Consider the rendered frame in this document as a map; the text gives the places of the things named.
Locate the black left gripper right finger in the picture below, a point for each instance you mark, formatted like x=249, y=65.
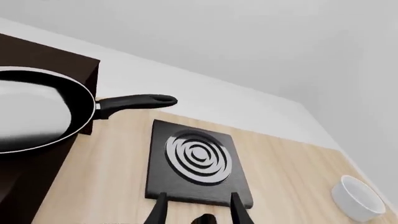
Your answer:
x=240, y=212

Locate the black frying pan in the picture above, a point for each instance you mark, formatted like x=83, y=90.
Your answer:
x=46, y=112

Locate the flat black stove plate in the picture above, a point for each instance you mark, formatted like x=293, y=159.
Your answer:
x=197, y=163

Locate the small white bowl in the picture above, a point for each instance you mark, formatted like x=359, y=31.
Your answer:
x=357, y=198

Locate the dark wooden cabinet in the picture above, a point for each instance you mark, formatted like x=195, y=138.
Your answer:
x=18, y=182

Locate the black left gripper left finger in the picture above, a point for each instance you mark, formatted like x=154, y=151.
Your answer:
x=158, y=213

